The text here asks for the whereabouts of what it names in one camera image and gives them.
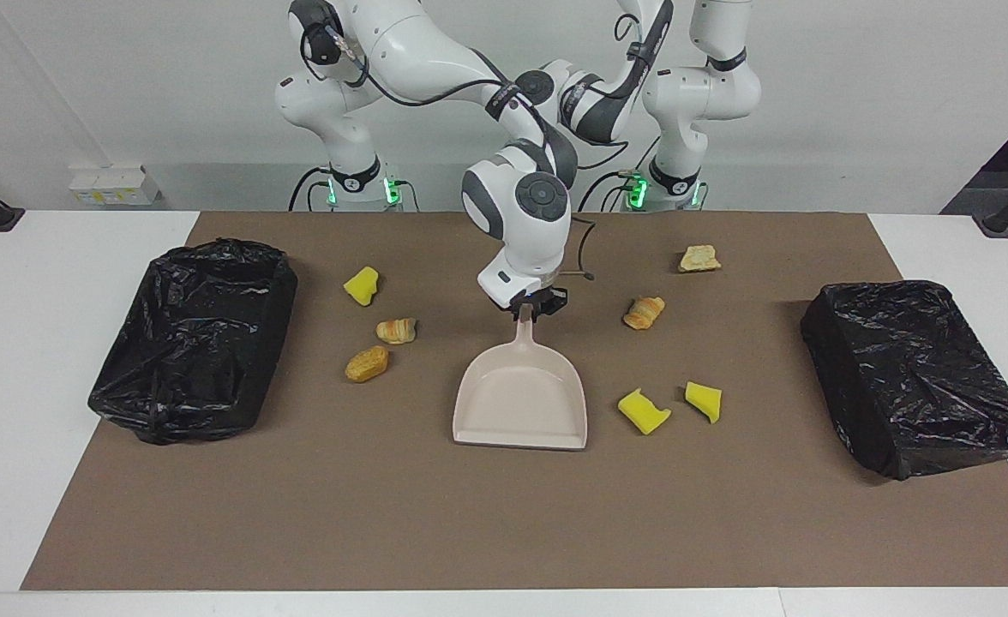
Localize beige plastic dustpan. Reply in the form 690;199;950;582
453;304;589;451

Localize large yellow sponge piece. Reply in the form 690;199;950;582
617;387;672;435

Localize pale toy toast piece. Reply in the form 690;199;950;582
677;245;723;273

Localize small yellow sponge piece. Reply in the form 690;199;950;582
343;267;381;307
685;381;723;424

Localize brown toy bread roll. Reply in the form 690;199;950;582
345;345;390;383

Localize bin lined with black bag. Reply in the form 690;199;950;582
800;279;1008;481
88;238;299;445

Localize brown table mat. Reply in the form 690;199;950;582
20;212;1008;592

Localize white power strip box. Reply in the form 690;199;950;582
69;165;162;207

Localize black left base cable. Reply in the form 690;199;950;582
579;167;642;213

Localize black base cable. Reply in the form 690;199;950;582
579;167;642;213
288;167;333;213

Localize black right base cable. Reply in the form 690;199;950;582
288;167;333;213

